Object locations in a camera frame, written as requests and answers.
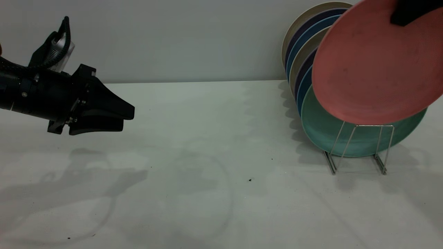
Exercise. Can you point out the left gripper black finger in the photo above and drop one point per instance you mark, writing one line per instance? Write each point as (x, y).
(97, 127)
(107, 109)

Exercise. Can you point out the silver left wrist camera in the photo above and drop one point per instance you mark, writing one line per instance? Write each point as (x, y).
(64, 52)

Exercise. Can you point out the beige round plate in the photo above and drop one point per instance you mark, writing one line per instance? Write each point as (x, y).
(311, 41)
(325, 6)

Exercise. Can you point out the pink round plate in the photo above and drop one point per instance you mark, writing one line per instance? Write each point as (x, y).
(373, 69)

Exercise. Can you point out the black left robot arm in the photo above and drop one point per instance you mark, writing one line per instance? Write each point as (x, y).
(6, 90)

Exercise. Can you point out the blue round plate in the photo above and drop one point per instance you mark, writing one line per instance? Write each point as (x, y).
(304, 86)
(311, 29)

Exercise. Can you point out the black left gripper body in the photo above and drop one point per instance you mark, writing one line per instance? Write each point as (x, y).
(48, 93)

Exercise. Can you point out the dark purple round plate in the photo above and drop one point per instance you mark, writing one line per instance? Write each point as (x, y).
(308, 60)
(311, 20)

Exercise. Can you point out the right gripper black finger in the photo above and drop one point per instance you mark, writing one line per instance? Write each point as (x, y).
(412, 10)

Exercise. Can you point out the green round plate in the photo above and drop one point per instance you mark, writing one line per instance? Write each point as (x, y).
(322, 128)

